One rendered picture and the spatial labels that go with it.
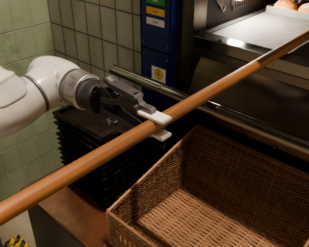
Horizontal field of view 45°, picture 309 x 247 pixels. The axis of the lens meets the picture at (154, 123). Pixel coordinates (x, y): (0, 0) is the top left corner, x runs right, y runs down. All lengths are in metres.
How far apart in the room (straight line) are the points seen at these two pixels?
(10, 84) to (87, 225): 0.70
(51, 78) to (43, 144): 1.35
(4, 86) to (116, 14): 0.83
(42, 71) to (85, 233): 0.67
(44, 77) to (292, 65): 0.70
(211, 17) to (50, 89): 0.72
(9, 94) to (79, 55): 1.05
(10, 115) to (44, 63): 0.17
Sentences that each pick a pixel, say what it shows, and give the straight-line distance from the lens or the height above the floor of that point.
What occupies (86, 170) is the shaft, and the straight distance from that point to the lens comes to 0.64.
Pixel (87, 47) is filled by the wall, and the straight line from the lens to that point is 1.82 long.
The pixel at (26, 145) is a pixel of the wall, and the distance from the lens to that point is 2.17.
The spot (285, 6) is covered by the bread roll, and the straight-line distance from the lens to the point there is 1.67.
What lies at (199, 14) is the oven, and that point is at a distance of 1.35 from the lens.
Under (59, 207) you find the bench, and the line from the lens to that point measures 1.50.
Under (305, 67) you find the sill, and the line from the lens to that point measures 1.16.
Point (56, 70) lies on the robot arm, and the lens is 0.92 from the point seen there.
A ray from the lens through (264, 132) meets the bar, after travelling 0.83.
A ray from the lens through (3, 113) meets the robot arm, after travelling 0.86.
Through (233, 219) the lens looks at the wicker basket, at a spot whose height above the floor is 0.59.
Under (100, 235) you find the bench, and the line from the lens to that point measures 1.37.
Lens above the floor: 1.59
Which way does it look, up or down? 31 degrees down
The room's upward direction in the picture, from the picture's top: straight up
